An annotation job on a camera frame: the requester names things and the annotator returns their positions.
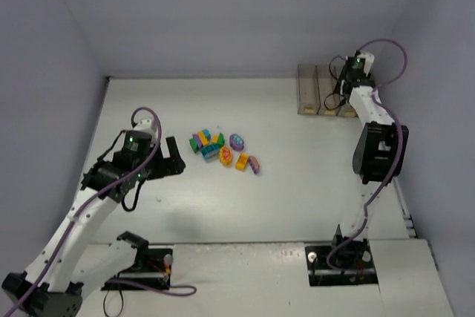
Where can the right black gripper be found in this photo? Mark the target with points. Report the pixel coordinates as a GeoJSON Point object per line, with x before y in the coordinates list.
{"type": "Point", "coordinates": [349, 85]}

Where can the purple long lego brick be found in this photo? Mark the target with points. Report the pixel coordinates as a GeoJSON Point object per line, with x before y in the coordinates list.
{"type": "Point", "coordinates": [254, 164]}

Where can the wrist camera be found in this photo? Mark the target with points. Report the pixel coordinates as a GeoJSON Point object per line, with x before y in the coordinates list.
{"type": "Point", "coordinates": [368, 58]}
{"type": "Point", "coordinates": [147, 126]}

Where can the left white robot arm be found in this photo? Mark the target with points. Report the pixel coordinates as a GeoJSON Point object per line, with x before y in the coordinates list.
{"type": "Point", "coordinates": [50, 286]}

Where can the green lego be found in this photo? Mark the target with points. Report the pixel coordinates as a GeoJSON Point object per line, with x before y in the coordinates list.
{"type": "Point", "coordinates": [218, 140]}
{"type": "Point", "coordinates": [193, 145]}

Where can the orange oval lego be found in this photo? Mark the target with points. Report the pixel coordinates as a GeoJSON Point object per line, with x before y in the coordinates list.
{"type": "Point", "coordinates": [225, 156]}

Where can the yellow square lego brick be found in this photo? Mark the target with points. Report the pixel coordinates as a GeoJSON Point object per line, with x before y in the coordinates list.
{"type": "Point", "coordinates": [241, 162]}

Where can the yellow cyan lego top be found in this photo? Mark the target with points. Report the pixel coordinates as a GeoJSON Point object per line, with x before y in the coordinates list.
{"type": "Point", "coordinates": [205, 135]}

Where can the purple oval paw lego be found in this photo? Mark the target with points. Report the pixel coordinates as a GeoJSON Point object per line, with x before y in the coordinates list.
{"type": "Point", "coordinates": [236, 142]}

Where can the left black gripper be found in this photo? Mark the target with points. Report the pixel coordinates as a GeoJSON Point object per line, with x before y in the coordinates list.
{"type": "Point", "coordinates": [159, 163]}

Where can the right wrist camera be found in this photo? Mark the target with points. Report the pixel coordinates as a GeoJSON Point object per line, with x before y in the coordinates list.
{"type": "Point", "coordinates": [368, 58]}

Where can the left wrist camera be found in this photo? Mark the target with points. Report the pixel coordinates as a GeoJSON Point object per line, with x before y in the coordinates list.
{"type": "Point", "coordinates": [147, 126]}

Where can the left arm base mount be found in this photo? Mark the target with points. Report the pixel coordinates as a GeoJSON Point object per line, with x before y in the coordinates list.
{"type": "Point", "coordinates": [154, 271]}

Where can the clear bin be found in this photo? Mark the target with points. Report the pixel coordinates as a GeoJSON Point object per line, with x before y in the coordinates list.
{"type": "Point", "coordinates": [328, 100]}
{"type": "Point", "coordinates": [344, 107]}
{"type": "Point", "coordinates": [307, 89]}

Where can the purple slanted lego in pile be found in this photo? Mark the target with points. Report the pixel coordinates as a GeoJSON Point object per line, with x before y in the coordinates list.
{"type": "Point", "coordinates": [200, 145]}

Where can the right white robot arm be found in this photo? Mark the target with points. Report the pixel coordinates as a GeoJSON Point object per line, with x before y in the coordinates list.
{"type": "Point", "coordinates": [377, 159]}

